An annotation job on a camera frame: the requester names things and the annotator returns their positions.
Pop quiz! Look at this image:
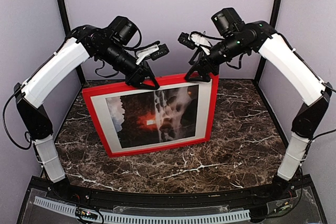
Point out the black front table rail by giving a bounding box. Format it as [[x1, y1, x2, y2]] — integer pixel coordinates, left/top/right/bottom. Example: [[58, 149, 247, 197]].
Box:
[[26, 175, 316, 213]]

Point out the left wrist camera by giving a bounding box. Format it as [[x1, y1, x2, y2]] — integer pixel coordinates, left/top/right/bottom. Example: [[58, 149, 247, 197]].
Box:
[[135, 41, 170, 65]]

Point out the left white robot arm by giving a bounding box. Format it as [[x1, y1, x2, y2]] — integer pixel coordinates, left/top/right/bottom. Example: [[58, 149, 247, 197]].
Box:
[[8, 16, 166, 201]]

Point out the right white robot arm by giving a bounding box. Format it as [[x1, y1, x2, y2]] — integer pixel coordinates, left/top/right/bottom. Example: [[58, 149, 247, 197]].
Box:
[[178, 7, 334, 200]]

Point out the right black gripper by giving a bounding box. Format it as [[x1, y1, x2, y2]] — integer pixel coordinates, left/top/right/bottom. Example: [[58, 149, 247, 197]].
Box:
[[184, 34, 249, 81]]

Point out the white mat board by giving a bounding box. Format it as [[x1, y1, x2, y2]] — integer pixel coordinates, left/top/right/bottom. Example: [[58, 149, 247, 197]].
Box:
[[90, 82, 214, 153]]

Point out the red wooden picture frame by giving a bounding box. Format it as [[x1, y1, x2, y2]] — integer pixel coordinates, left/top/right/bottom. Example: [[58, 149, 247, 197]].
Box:
[[81, 73, 220, 158]]

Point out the left black corner post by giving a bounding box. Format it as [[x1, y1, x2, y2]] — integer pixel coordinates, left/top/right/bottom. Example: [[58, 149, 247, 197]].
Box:
[[57, 0, 86, 86]]

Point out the landscape photo print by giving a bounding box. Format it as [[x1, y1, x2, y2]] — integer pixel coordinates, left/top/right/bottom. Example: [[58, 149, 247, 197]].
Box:
[[106, 85, 199, 148]]

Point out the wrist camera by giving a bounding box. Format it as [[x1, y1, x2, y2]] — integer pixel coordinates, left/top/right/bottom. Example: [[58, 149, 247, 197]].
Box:
[[177, 33, 212, 54], [135, 41, 170, 65]]

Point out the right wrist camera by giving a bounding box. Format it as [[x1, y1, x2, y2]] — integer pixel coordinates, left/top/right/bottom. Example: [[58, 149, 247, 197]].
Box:
[[177, 33, 212, 54]]

